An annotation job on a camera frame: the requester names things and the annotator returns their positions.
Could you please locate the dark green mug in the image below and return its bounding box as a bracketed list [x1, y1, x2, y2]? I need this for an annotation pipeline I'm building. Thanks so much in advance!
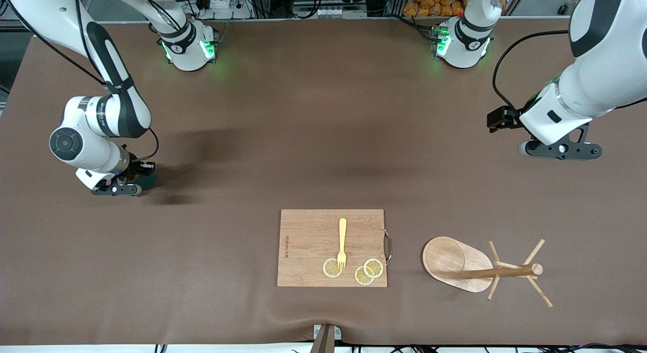
[134, 172, 157, 193]

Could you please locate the wooden mug tree rack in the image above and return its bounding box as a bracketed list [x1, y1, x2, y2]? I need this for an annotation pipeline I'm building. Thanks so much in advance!
[422, 236, 554, 308]

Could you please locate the orange snack packets pile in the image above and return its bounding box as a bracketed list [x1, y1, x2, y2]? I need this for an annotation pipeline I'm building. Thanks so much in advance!
[403, 0, 466, 18]

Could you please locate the wooden cutting board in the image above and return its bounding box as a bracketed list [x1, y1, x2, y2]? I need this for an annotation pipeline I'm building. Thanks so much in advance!
[277, 209, 393, 288]

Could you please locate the brown table mat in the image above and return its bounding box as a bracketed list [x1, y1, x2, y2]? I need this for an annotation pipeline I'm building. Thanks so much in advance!
[0, 17, 647, 346]

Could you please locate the white power strip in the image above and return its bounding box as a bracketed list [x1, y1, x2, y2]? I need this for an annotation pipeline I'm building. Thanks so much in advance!
[195, 0, 253, 20]

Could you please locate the yellow plastic fork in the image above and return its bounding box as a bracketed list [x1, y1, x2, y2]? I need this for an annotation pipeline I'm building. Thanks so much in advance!
[337, 218, 348, 272]

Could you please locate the metal table clamp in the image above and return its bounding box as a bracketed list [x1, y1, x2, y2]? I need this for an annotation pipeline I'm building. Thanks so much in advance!
[311, 324, 343, 353]

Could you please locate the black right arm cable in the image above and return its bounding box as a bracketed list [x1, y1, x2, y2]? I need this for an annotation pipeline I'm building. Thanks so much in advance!
[0, 0, 160, 161]

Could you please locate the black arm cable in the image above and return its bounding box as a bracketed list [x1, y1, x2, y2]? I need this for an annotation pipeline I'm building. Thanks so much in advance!
[0, 0, 160, 161]
[492, 30, 572, 116]

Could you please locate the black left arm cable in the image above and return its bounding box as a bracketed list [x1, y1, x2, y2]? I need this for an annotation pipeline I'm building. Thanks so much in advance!
[492, 30, 572, 116]

